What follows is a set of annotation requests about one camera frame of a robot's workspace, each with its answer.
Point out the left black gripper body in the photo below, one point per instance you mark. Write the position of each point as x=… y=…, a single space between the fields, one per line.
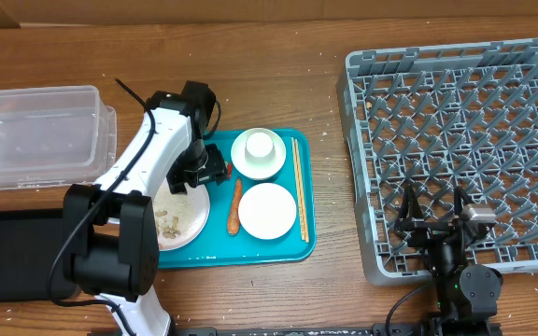
x=200 y=162

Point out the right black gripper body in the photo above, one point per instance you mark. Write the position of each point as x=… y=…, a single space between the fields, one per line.
x=431 y=228

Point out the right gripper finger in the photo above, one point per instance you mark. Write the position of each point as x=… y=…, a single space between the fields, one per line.
x=410 y=208
x=461 y=198

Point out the red snack wrapper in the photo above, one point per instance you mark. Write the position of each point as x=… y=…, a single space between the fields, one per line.
x=229 y=167

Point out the large white round plate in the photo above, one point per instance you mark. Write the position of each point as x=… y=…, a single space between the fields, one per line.
x=192 y=208

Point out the white bowl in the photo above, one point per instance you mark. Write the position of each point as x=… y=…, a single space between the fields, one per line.
x=258 y=169

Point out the white cup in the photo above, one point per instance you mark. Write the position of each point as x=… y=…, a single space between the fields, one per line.
x=259 y=145

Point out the food scraps rice pile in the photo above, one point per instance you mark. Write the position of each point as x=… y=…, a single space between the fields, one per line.
x=167 y=225

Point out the small white round plate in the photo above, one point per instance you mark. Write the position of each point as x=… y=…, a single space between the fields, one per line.
x=267 y=211

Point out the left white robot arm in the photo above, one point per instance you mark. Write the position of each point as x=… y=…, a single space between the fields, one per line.
x=110 y=254

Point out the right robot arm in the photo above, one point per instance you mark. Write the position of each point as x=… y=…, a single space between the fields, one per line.
x=466 y=294

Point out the grey dishwasher rack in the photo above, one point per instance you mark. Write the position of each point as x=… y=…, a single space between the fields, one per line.
x=437 y=118

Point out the clear plastic waste bin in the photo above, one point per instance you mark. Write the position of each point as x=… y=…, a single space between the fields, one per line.
x=55 y=136

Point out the black waste tray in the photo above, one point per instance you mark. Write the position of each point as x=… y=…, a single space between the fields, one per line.
x=29 y=242

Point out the orange carrot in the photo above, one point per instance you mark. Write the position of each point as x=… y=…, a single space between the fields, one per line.
x=233 y=223

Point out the teal plastic serving tray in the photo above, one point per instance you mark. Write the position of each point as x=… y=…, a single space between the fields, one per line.
x=213 y=246

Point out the wooden chopstick left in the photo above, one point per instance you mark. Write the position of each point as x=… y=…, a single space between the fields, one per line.
x=299 y=187

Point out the wooden chopstick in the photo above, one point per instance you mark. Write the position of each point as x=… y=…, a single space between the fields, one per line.
x=304 y=199
x=299 y=187

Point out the wooden chopstick right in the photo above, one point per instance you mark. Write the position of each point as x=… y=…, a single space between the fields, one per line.
x=304 y=199

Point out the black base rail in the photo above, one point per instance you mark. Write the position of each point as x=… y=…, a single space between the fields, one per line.
x=399 y=329

